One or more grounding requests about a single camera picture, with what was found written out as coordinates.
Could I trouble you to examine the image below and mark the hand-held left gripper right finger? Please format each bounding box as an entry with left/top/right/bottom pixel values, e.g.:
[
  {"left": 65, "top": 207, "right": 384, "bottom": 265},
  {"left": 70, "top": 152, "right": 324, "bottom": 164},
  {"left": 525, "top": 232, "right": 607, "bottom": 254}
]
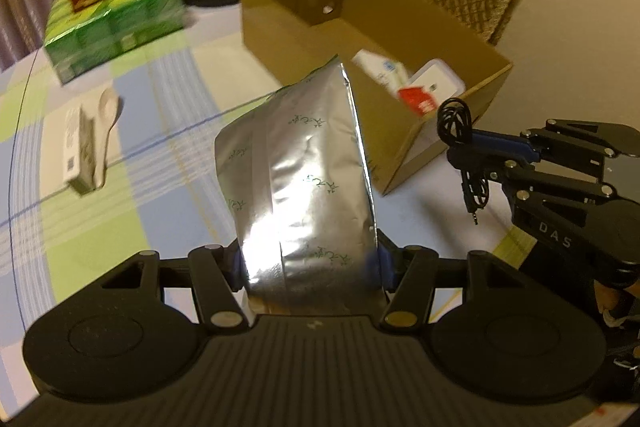
[{"left": 372, "top": 229, "right": 536, "bottom": 333}]

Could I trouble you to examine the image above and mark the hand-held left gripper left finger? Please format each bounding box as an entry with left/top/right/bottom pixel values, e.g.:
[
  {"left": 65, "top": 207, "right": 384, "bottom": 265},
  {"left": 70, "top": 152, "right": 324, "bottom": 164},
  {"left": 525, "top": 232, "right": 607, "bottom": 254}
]
[{"left": 97, "top": 244, "right": 251, "bottom": 333}]

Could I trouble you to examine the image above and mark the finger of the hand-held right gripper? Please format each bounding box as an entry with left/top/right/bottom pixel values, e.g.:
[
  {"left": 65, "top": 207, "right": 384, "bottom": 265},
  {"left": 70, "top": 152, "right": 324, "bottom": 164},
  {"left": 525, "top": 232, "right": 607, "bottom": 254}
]
[
  {"left": 470, "top": 119, "right": 618, "bottom": 168},
  {"left": 446, "top": 148, "right": 617, "bottom": 204}
]

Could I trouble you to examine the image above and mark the black cable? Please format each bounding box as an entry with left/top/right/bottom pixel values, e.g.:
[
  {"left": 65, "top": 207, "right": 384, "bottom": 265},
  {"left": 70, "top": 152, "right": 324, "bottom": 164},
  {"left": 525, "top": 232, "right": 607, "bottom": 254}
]
[{"left": 436, "top": 98, "right": 493, "bottom": 225}]

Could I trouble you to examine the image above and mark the white square night light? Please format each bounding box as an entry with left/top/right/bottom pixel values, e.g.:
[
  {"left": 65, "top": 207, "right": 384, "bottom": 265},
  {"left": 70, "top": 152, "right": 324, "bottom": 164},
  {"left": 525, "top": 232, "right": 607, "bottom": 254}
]
[{"left": 400, "top": 58, "right": 466, "bottom": 105}]

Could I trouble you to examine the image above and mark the silver foil pouch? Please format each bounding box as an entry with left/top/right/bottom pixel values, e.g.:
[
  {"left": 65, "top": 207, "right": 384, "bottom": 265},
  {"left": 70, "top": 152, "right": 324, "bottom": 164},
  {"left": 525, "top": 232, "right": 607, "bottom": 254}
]
[{"left": 214, "top": 54, "right": 391, "bottom": 315}]

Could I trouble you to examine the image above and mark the white green medicine box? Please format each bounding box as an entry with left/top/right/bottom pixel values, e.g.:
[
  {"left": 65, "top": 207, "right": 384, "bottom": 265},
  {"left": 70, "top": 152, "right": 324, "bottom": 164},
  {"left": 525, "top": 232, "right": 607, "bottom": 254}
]
[{"left": 350, "top": 49, "right": 408, "bottom": 95}]

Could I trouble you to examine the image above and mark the cardboard box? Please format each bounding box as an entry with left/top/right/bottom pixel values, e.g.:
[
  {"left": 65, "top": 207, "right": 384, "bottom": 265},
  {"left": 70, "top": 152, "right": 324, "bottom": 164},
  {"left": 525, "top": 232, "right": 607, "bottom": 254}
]
[{"left": 239, "top": 0, "right": 515, "bottom": 198}]

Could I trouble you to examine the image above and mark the person's right hand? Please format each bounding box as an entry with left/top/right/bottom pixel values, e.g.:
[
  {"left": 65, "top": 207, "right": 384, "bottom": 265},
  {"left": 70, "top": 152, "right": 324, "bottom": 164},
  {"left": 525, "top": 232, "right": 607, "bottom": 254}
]
[{"left": 594, "top": 281, "right": 640, "bottom": 330}]

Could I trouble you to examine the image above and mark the red white packet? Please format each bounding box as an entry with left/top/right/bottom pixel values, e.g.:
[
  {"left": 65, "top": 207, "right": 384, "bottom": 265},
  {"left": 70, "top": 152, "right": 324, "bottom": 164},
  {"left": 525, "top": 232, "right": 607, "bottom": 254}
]
[{"left": 396, "top": 86, "right": 443, "bottom": 118}]

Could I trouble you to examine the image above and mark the narrow white box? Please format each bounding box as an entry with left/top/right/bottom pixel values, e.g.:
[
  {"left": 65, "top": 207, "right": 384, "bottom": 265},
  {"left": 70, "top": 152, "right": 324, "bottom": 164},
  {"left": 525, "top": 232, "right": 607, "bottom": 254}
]
[{"left": 59, "top": 104, "right": 98, "bottom": 195}]

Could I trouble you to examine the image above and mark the white spoon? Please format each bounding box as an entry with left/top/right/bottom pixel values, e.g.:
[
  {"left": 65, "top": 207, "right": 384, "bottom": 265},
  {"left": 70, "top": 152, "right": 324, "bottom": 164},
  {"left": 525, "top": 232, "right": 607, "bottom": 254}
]
[{"left": 90, "top": 87, "right": 121, "bottom": 188}]

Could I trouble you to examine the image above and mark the green tissue pack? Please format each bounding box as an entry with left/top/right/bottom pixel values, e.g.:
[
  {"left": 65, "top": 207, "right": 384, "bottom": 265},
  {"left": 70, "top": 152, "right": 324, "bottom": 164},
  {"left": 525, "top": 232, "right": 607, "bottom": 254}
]
[{"left": 42, "top": 0, "right": 185, "bottom": 82}]

